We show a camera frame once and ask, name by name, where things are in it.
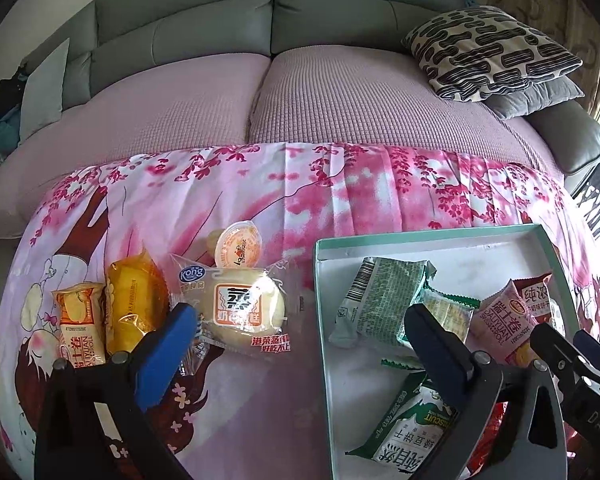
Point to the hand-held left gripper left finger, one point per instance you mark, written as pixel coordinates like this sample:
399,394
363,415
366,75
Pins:
165,355

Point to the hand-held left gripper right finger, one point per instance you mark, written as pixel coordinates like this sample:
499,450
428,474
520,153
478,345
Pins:
432,350

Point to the clear green cracker packet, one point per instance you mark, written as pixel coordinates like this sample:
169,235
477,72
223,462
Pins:
450,312

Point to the pink snack packet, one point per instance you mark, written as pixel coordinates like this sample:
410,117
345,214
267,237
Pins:
505,325

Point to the yellow cake packet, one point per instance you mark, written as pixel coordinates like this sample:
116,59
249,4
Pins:
132,300

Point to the dark red snack packet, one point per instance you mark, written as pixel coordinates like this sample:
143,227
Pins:
537,292

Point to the green foil snack packet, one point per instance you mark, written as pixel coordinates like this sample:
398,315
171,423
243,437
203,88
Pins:
380,300

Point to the white box with teal rim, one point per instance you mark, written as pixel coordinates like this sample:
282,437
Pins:
360,370

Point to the green white biscuit packet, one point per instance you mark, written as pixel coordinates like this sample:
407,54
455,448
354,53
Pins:
405,435

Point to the white steamed cake packet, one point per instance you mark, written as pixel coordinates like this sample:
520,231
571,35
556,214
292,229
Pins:
240,305

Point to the yellow snack packet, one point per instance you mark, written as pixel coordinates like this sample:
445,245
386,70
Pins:
77,320

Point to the small clear snack packet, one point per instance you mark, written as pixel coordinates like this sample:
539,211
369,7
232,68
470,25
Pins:
200,352

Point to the yellow jelly cup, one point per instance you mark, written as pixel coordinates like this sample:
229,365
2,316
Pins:
214,242

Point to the pink printed blanket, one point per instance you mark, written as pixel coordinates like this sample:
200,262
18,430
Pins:
280,410

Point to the orange jelly cup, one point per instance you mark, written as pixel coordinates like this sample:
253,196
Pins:
240,247

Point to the grey pillow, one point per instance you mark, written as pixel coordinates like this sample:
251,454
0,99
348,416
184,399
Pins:
530,100

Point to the pink waffle sofa cover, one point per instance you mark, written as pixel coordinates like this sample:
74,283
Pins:
330,100

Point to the teal cloth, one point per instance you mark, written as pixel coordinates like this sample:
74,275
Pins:
2,132

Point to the dark cloth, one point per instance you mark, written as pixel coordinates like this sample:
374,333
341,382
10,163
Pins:
7,95

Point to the black white patterned pillow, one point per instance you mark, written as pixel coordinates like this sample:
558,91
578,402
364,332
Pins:
485,50

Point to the grey sofa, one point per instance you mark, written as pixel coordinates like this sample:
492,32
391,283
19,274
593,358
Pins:
330,10

